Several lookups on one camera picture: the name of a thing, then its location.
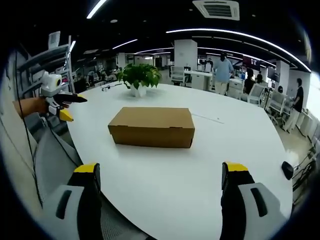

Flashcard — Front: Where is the grey mesh office chair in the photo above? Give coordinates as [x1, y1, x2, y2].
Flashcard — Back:
[23, 112, 151, 240]

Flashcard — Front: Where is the ceiling air conditioner vent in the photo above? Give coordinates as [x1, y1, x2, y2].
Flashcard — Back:
[192, 0, 241, 21]

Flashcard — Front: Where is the green potted plant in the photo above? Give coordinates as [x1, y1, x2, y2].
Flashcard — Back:
[117, 62, 163, 90]

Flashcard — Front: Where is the metal storage shelf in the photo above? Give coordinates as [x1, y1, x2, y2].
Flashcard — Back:
[14, 34, 76, 101]

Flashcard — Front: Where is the black cable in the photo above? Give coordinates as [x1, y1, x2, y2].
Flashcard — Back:
[14, 49, 45, 205]

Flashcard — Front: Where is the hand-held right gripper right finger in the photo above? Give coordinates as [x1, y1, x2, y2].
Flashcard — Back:
[219, 161, 289, 240]

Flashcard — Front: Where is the white plant pot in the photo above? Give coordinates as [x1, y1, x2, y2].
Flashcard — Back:
[129, 83, 148, 98]

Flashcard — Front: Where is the black round device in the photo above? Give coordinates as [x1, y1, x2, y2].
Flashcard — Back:
[281, 161, 295, 181]

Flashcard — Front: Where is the white office chair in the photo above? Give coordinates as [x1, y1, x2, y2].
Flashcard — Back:
[246, 82, 266, 107]
[264, 89, 288, 126]
[170, 66, 186, 85]

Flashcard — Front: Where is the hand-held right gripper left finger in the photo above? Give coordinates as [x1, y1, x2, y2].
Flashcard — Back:
[41, 162, 103, 240]

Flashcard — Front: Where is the brown cardboard shoe box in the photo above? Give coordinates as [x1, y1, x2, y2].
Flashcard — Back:
[107, 106, 196, 150]

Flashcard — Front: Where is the white square pillar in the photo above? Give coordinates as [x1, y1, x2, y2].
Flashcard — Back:
[173, 39, 198, 71]

